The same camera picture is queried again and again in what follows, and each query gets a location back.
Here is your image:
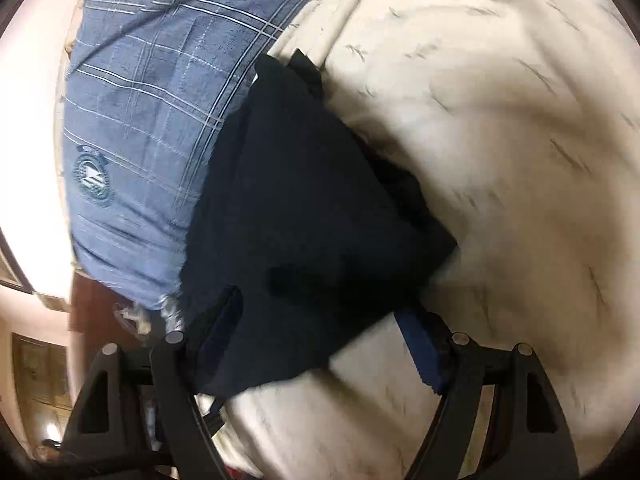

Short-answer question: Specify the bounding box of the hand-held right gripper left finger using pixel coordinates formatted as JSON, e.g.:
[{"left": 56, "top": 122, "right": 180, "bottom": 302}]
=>
[{"left": 60, "top": 330, "right": 227, "bottom": 480}]

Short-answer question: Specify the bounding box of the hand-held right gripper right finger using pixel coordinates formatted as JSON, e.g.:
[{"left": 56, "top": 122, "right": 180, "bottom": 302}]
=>
[{"left": 395, "top": 307, "right": 581, "bottom": 480}]

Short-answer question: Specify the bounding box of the black zip jacket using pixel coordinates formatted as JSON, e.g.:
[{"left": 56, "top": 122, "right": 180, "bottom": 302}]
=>
[{"left": 177, "top": 49, "right": 458, "bottom": 401}]

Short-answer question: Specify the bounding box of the grey blue bedsheet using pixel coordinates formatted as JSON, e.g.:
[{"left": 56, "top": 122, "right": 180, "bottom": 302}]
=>
[{"left": 159, "top": 294, "right": 183, "bottom": 333}]

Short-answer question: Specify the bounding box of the white power strip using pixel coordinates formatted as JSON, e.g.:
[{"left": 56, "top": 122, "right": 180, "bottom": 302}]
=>
[{"left": 114, "top": 302, "right": 152, "bottom": 337}]

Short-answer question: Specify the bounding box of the brown fabric headboard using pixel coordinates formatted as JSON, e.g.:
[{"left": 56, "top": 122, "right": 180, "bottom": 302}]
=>
[{"left": 70, "top": 272, "right": 168, "bottom": 343}]

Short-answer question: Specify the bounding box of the wooden door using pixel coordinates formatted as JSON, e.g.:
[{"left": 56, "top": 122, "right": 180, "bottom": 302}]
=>
[{"left": 10, "top": 332, "right": 72, "bottom": 411}]

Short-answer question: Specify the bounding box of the white leaf print duvet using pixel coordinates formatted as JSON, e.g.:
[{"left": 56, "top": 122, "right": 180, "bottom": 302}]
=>
[{"left": 220, "top": 0, "right": 640, "bottom": 480}]

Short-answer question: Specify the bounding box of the blue plaid pillow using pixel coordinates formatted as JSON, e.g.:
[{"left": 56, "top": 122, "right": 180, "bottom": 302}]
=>
[{"left": 60, "top": 0, "right": 351, "bottom": 311}]

